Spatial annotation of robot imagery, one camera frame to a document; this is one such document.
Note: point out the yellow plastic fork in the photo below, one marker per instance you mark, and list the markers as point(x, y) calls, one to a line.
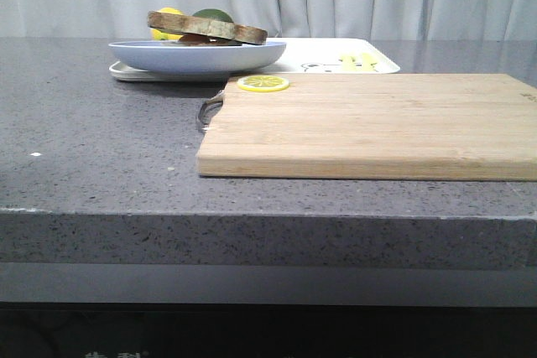
point(348, 62)

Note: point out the light blue round plate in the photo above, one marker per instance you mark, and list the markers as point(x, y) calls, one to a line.
point(189, 60)

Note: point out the fried egg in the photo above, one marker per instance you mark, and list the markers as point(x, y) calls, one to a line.
point(204, 40)

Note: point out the bread slice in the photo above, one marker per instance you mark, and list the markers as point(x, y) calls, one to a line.
point(245, 34)
point(170, 43)

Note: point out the lemon slice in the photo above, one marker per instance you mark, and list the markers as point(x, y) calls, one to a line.
point(263, 83)

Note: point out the green lime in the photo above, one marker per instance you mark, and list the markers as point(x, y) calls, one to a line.
point(215, 14)

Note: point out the wooden cutting board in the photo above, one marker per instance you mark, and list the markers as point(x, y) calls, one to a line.
point(394, 126)

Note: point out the rear yellow lemon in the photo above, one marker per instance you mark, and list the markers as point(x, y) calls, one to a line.
point(162, 24)

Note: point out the yellow plastic knife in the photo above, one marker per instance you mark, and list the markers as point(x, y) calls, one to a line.
point(368, 62)

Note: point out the white bear tray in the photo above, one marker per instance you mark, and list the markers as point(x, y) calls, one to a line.
point(302, 55)

